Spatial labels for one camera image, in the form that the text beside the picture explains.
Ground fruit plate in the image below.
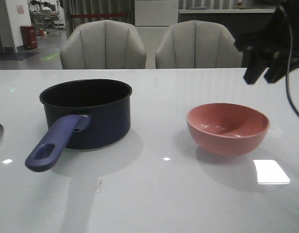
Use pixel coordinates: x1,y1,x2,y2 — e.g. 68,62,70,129
235,0,254,10

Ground right grey chair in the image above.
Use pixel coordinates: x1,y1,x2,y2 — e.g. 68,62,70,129
155,20,243,69

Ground white cabinet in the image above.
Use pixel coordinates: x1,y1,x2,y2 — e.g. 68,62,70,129
134,0,179,69

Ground dark counter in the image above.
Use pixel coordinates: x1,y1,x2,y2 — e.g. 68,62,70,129
178,9,279,68

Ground red bin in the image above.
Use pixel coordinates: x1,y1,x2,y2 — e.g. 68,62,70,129
20,25,38,50

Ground grey chair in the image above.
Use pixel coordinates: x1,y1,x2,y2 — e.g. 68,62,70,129
60,20,147,69
155,20,243,69

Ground dark blue saucepan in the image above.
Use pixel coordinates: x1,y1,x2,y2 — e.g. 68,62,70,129
25,79,132,172

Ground black right cable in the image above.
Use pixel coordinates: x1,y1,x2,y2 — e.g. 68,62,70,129
278,3,299,125

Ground left grey chair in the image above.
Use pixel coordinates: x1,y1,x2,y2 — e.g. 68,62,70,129
60,20,147,69

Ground pink bowl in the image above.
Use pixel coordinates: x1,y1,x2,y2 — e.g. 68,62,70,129
186,103,270,157

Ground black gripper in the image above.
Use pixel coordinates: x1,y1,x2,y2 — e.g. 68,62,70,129
234,0,299,84

